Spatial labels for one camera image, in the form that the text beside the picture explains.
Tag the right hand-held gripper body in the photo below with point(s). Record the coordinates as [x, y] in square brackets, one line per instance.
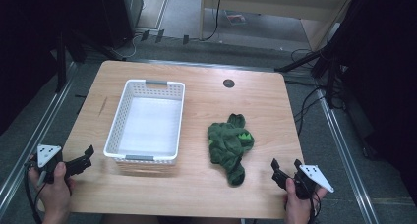
[314, 177]

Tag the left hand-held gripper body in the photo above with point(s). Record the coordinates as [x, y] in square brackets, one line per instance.
[49, 153]

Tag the green plush toy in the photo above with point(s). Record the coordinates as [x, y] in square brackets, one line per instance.
[229, 143]

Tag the white plastic basket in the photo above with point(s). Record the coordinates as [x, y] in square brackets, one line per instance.
[149, 129]

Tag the person's right hand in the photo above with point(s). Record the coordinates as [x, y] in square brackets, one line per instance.
[299, 206]

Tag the person's left hand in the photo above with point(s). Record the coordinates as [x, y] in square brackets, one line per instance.
[56, 194]

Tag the black metal stand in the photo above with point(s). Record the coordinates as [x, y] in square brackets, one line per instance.
[61, 63]
[327, 60]

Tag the dark round table grommet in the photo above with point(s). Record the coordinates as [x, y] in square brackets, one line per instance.
[228, 83]

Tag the dark cabinet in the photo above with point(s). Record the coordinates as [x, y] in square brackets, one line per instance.
[121, 14]

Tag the red flat item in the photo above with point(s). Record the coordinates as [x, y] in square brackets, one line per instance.
[236, 18]

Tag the light wooden furniture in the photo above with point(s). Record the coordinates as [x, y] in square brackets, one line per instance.
[278, 4]

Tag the metal floor rail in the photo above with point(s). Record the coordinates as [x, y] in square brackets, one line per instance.
[347, 158]
[36, 135]

